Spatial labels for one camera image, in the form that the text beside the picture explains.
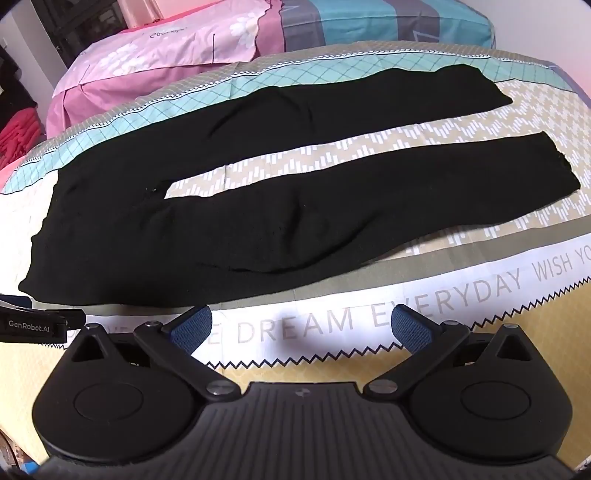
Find stack of red cloths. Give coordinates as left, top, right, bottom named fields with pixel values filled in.
left=0, top=107, right=48, bottom=169

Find pink floral quilt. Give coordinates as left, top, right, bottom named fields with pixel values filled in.
left=52, top=0, right=283, bottom=99

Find magenta bed sheet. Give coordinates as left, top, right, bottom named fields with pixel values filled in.
left=46, top=59, right=234, bottom=126

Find dark hanging clothes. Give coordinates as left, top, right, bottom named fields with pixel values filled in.
left=0, top=45, right=38, bottom=121

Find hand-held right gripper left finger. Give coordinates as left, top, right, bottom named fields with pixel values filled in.
left=68, top=305, right=242, bottom=401

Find patterned beige teal bed cover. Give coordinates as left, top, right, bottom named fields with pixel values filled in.
left=0, top=41, right=591, bottom=462

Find teal grey striped quilt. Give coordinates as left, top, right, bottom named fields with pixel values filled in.
left=276, top=0, right=498, bottom=52

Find black pants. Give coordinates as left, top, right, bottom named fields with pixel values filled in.
left=18, top=65, right=581, bottom=308

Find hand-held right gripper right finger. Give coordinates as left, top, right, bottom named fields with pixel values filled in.
left=364, top=305, right=533, bottom=398

